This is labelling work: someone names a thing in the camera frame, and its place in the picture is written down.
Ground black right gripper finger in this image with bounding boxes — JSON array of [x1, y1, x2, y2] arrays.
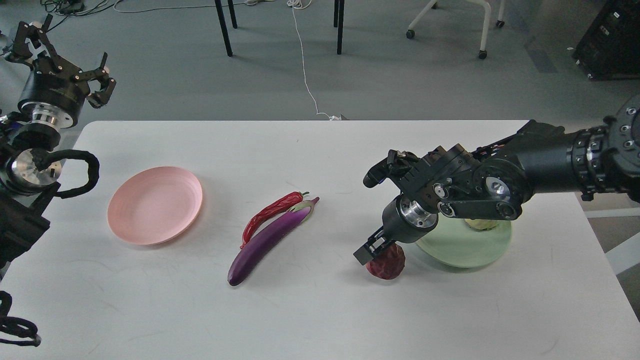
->
[[353, 227, 398, 266]]

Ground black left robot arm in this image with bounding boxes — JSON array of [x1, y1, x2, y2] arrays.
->
[[0, 14, 117, 265]]

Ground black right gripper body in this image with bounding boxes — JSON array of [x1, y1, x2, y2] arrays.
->
[[382, 194, 439, 244]]

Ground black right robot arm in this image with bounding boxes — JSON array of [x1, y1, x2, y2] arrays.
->
[[354, 96, 640, 265]]

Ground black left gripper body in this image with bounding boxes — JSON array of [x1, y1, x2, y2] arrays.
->
[[17, 71, 86, 129]]

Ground purple eggplant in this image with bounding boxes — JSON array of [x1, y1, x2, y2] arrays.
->
[[227, 197, 320, 286]]

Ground white wheeled chair base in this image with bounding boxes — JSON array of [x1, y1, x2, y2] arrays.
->
[[405, 0, 508, 61]]

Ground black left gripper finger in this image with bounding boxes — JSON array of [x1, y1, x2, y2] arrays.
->
[[2, 14, 58, 75], [75, 52, 117, 109]]

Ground red pomegranate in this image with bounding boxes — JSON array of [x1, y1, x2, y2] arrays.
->
[[365, 244, 406, 280]]

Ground pink plate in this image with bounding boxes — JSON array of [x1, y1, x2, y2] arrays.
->
[[107, 166, 204, 246]]

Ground black floor cables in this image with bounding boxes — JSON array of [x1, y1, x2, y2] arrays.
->
[[40, 0, 121, 18]]

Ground black equipment cabinet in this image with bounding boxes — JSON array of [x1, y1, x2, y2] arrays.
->
[[572, 0, 640, 81]]

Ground white floor cable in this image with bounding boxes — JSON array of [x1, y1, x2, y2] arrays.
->
[[287, 0, 342, 122]]

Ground green yellow fruit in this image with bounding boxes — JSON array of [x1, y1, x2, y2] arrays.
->
[[464, 218, 499, 231]]

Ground black table leg pair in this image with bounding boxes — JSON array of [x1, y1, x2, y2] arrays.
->
[[333, 0, 345, 55]]

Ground red chili pepper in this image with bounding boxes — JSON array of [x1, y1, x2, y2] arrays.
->
[[240, 191, 309, 249]]

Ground green plate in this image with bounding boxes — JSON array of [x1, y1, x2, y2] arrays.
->
[[416, 216, 512, 269]]

